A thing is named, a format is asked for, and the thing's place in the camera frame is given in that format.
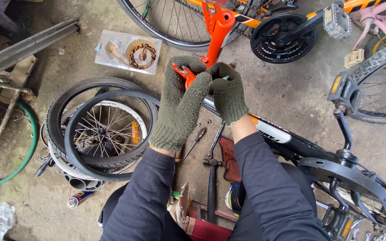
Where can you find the person's left hand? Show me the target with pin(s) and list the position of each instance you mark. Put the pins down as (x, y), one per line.
(179, 110)

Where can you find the person's right hand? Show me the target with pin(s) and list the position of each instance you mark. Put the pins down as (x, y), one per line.
(229, 97)

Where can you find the person's right fingers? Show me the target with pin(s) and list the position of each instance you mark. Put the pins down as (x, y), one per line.
(219, 70)

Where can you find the orange bicycle fork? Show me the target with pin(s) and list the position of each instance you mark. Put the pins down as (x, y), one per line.
(218, 33)

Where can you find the silver spanner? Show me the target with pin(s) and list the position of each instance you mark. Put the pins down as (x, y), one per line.
(217, 137)

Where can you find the orange black bicycle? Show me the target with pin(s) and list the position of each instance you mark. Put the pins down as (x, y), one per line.
(281, 38)

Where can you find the red cloth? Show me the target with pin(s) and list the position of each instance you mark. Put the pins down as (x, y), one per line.
(230, 160)

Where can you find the white rim spoked wheel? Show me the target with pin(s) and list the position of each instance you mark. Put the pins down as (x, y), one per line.
(126, 108)

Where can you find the clear plastic blister tray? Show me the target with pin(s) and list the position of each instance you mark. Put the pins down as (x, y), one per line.
(112, 57)

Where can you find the black pedal orange reflector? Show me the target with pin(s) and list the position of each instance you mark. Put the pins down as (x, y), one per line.
(344, 93)
(337, 221)

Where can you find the grey metal bicycle pedal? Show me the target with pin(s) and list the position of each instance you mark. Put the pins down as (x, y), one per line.
(337, 21)

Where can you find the person's sports shoe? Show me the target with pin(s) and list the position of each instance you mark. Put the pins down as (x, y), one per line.
(233, 200)

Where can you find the knobby tyre bicycle wheel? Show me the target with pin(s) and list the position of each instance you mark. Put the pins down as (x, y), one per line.
(380, 58)

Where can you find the red cardboard box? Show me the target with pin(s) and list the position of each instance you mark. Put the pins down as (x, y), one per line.
(203, 231)

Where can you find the pink bicycle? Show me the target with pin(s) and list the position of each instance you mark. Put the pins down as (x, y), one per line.
(380, 13)

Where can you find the black bicycle tyre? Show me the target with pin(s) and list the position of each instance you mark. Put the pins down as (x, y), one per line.
(54, 127)

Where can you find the grey plastic pipe piece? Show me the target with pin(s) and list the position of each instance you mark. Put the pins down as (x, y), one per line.
(82, 183)

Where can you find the blue yellow spray can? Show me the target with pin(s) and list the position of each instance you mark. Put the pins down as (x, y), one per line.
(79, 199)

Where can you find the long grey metal bars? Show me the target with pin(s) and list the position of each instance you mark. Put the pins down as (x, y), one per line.
(25, 48)

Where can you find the black white bicycle frame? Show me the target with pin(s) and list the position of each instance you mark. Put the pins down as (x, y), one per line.
(280, 134)

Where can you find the rusty metal pipe frame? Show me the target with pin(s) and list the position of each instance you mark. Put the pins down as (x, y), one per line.
(2, 129)

